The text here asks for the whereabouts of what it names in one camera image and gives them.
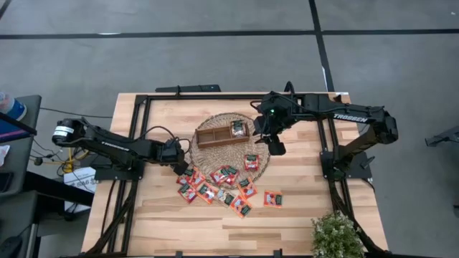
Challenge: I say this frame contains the round woven placemat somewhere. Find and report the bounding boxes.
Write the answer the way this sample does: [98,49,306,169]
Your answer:
[189,112,271,191]

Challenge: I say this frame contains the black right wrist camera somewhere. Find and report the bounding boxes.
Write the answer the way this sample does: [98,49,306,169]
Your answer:
[268,138,287,156]

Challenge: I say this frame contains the black cable bundle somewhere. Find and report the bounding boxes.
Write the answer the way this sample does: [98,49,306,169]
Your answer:
[85,178,139,256]
[328,178,390,256]

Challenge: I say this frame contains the orange tea packet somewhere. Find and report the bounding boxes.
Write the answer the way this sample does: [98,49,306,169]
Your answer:
[263,190,284,209]
[236,177,259,201]
[196,181,219,205]
[229,195,253,219]

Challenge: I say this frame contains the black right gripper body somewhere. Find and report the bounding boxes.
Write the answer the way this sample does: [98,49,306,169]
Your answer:
[253,114,288,139]

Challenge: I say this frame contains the blue and white bottle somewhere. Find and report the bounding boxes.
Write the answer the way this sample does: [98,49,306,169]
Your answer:
[0,91,28,122]

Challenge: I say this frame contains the black phone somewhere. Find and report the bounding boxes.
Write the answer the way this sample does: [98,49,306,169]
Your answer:
[0,171,14,194]

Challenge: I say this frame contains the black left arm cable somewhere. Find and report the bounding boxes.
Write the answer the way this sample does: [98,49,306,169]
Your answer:
[138,125,180,143]

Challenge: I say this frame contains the white paper sheet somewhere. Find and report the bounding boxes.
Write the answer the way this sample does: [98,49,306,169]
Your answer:
[0,145,11,168]

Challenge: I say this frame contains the thin black floor cable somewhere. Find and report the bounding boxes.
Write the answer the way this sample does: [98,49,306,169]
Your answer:
[39,107,114,119]

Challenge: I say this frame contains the black stand leg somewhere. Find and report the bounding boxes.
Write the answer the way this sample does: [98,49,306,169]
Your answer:
[425,125,459,148]

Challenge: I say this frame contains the black aluminium table frame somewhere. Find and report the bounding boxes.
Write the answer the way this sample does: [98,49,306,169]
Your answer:
[85,92,390,257]

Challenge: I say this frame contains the red tea packet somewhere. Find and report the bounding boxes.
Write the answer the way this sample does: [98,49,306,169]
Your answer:
[177,183,198,204]
[189,166,207,190]
[209,166,230,186]
[224,165,240,186]
[175,167,194,186]
[243,153,260,172]

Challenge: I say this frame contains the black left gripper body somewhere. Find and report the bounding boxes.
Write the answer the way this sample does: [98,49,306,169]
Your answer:
[157,138,186,166]

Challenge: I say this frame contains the black computer mouse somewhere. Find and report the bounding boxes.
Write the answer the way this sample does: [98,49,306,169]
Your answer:
[0,234,23,258]

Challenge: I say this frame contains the white printed cardboard box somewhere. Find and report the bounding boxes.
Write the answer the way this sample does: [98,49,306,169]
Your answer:
[63,166,98,213]

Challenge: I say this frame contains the long black bar device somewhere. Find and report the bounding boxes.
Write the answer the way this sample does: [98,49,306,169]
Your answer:
[155,84,222,94]

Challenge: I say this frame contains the thin black diagonal bar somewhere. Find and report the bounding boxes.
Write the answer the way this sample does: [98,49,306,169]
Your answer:
[0,111,38,136]

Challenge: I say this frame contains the wooden three-compartment tea box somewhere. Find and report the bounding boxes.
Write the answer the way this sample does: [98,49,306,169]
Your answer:
[194,120,251,149]

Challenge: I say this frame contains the black floor beam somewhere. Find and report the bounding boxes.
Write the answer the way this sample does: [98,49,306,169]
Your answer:
[23,171,95,208]

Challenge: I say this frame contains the dark blue folder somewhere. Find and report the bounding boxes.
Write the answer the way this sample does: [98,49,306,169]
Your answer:
[0,120,32,143]

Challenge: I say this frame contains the small potted green plant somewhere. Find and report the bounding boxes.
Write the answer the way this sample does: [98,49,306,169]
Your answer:
[311,211,365,258]

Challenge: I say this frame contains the grey side table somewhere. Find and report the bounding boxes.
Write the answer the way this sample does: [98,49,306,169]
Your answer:
[0,95,42,196]

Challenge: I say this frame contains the black cable with plug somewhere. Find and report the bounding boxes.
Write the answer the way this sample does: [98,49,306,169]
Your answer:
[30,138,72,171]

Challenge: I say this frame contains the yellow cable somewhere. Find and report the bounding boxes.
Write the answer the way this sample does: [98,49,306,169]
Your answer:
[62,146,89,173]

